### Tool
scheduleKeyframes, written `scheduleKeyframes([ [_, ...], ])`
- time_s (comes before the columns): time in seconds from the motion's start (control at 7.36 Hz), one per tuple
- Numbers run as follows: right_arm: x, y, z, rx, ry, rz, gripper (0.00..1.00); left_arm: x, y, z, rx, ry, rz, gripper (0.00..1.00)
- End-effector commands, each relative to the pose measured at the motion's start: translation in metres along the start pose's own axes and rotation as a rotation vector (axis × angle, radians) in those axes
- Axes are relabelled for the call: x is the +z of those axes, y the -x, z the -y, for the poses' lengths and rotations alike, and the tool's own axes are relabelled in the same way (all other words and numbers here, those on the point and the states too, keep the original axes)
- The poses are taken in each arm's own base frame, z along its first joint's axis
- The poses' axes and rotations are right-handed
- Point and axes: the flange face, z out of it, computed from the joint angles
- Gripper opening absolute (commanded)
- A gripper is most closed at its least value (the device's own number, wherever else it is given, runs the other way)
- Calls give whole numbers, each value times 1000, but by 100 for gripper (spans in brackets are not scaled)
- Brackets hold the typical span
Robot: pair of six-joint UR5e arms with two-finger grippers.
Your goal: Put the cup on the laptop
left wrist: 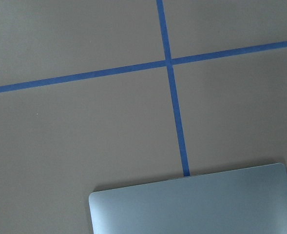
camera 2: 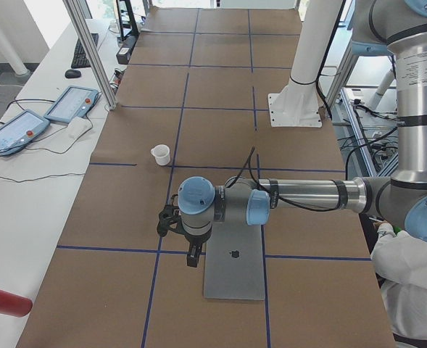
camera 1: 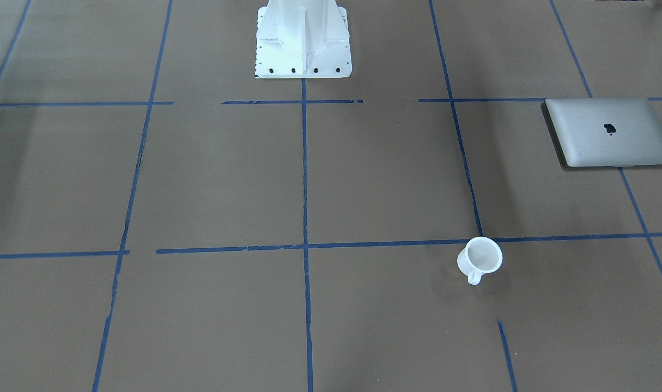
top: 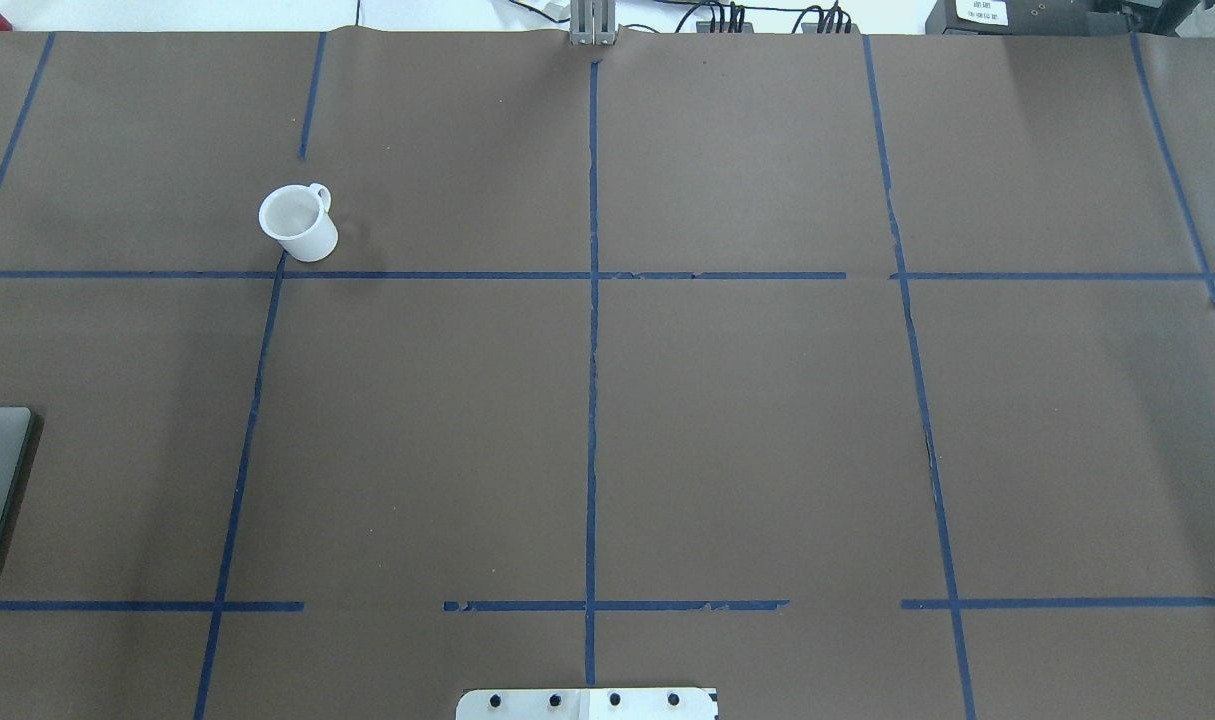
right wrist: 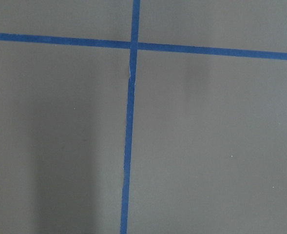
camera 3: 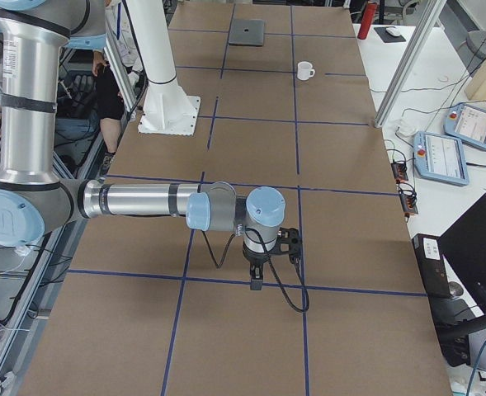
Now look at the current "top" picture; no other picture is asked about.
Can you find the black device with label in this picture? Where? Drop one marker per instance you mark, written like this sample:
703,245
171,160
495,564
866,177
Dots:
1024,18

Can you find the white plastic cup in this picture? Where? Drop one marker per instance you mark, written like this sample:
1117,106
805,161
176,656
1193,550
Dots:
297,217

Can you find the brown paper table cover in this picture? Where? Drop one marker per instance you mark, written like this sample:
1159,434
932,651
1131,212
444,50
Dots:
849,377

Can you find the grey metal camera post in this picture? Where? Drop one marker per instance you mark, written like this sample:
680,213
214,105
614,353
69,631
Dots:
593,22

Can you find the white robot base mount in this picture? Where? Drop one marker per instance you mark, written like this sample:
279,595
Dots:
589,703

